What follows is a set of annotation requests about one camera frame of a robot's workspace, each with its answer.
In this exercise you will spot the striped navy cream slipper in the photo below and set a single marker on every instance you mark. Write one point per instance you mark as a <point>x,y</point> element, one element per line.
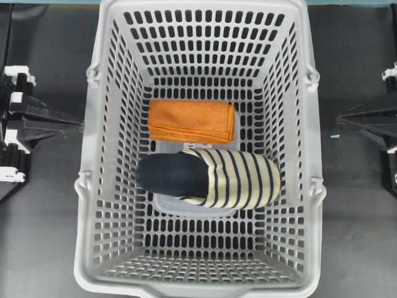
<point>211,178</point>

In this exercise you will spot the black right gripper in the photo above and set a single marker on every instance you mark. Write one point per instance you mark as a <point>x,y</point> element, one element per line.
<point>377,121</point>

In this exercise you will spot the grey plastic shopping basket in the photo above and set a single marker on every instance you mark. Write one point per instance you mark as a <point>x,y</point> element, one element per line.
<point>256,55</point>

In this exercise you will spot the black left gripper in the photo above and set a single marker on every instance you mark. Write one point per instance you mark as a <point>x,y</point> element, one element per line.
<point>19,136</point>

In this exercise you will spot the folded orange cloth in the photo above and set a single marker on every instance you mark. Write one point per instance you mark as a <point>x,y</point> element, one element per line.
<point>191,121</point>

